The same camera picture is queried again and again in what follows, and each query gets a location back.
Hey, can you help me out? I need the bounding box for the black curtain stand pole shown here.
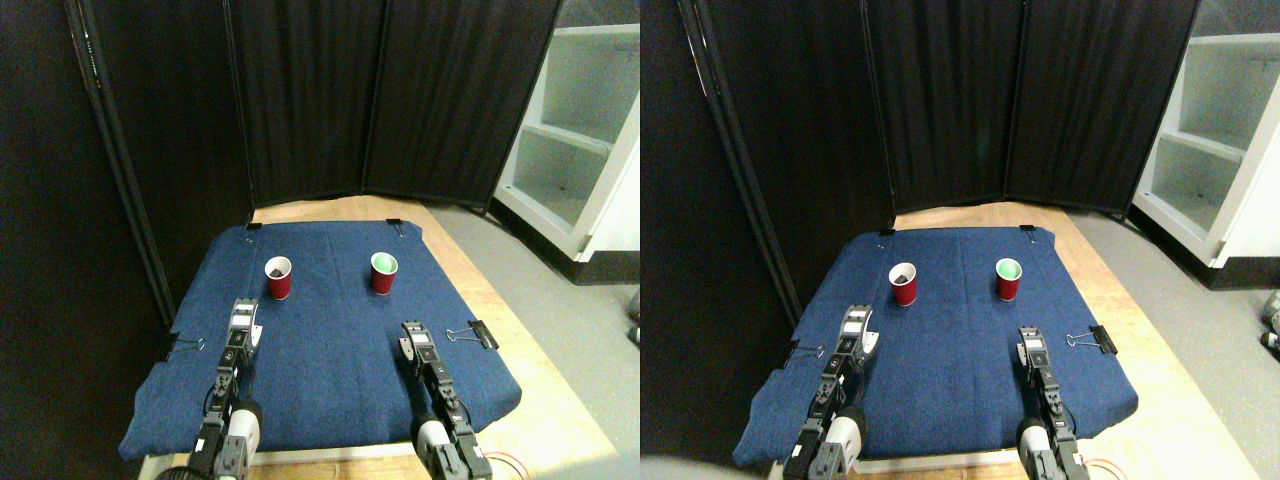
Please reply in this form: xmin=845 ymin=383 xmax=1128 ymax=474
xmin=221 ymin=0 xmax=258 ymax=223
xmin=860 ymin=0 xmax=897 ymax=227
xmin=65 ymin=0 xmax=177 ymax=327
xmin=678 ymin=0 xmax=802 ymax=327

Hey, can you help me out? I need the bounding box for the dark blue cloth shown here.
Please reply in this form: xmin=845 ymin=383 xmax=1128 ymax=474
xmin=118 ymin=217 xmax=523 ymax=463
xmin=732 ymin=224 xmax=1140 ymax=469

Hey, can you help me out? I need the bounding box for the white shelf unit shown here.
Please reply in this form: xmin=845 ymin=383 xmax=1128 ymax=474
xmin=1132 ymin=30 xmax=1280 ymax=269
xmin=493 ymin=22 xmax=640 ymax=263

